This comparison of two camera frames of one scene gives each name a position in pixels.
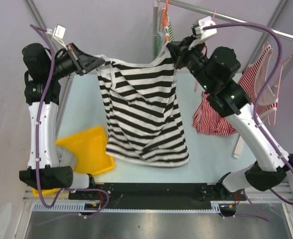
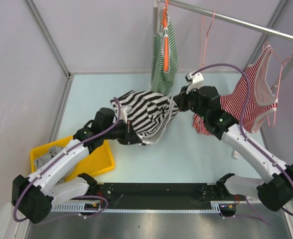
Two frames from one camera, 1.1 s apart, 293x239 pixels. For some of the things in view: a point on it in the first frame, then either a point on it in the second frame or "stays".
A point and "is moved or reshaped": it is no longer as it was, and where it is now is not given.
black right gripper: [179, 50] -> [181, 99]
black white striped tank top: [144, 121] is moved or reshaped
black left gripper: [82, 62] -> [130, 136]
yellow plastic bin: [90, 150] stays
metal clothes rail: [279, 34] stays
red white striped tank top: [206, 120] stays
